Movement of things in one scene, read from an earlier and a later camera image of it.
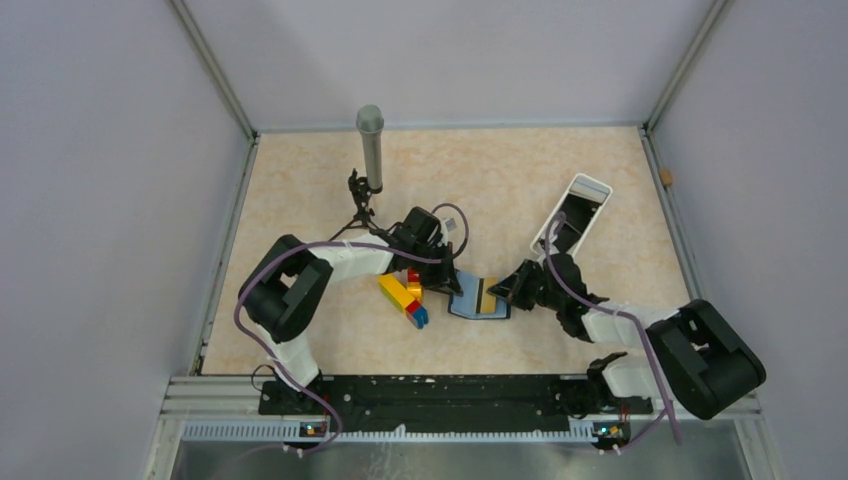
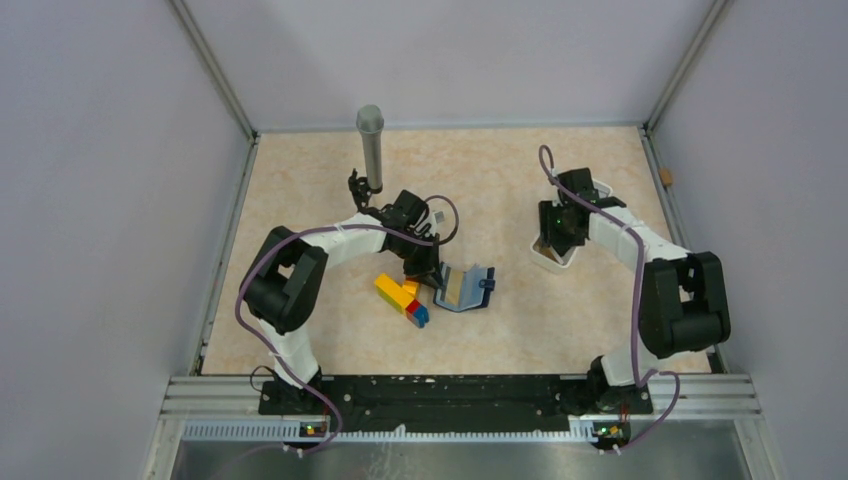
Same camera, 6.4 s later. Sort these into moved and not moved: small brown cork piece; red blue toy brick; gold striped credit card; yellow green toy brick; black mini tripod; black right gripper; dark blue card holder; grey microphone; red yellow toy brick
Moved: black right gripper; gold striped credit card; dark blue card holder
Not moved: small brown cork piece; red blue toy brick; grey microphone; red yellow toy brick; yellow green toy brick; black mini tripod
